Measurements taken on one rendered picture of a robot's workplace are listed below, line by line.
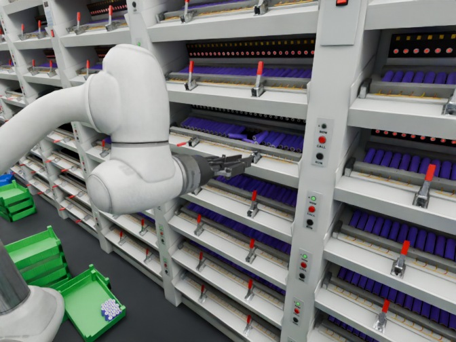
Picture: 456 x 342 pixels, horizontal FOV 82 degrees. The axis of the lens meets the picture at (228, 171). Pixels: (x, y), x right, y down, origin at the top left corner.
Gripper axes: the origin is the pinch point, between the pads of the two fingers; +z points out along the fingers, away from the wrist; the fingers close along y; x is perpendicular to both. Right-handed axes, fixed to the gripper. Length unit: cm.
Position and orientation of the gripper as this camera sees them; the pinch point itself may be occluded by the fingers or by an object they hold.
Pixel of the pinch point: (239, 161)
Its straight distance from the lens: 75.4
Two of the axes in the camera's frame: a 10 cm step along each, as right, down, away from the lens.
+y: 7.9, 2.4, -5.6
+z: 6.0, -1.5, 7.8
